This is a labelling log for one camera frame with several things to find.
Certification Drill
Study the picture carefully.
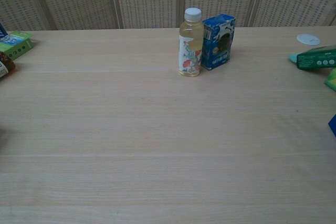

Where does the dark tea bottle green label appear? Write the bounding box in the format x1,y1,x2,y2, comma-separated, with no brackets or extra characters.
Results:
0,50,17,80

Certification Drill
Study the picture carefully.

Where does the blue white carton box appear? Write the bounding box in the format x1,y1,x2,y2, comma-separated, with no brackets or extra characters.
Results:
201,14,236,71

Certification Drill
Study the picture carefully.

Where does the white round lid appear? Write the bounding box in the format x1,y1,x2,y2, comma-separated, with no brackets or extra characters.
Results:
296,33,322,46

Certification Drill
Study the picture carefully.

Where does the dark green snack pack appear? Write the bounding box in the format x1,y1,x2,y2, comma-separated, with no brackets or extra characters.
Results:
296,45,336,70

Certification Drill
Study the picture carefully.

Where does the light green small box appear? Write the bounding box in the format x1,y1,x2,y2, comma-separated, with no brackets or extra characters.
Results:
0,30,35,61

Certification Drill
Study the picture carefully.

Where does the yellow green snack pack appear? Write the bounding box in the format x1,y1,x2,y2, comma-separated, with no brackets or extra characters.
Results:
324,68,336,90

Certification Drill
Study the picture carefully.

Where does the plain blue box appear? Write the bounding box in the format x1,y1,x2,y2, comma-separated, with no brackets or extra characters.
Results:
328,115,336,138

